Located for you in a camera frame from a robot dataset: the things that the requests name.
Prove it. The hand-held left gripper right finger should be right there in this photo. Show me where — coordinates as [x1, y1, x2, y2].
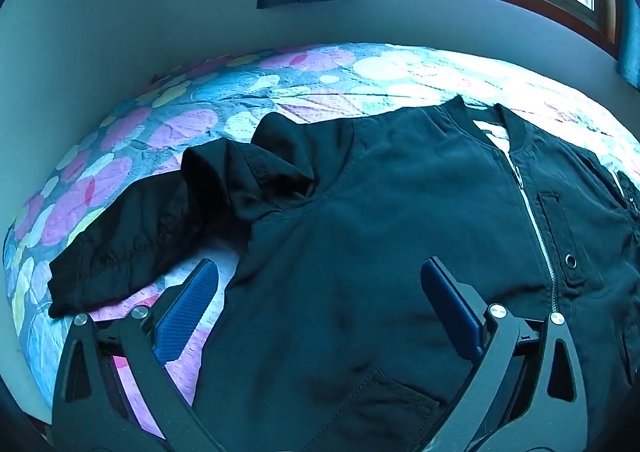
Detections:
[420, 257, 590, 452]

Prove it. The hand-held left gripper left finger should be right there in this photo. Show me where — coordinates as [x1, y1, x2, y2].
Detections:
[51, 258, 223, 452]

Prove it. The black zip jacket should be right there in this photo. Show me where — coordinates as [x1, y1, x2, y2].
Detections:
[47, 94, 640, 452]

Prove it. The floral quilted bed cover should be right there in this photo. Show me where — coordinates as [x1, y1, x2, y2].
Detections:
[2, 42, 640, 413]

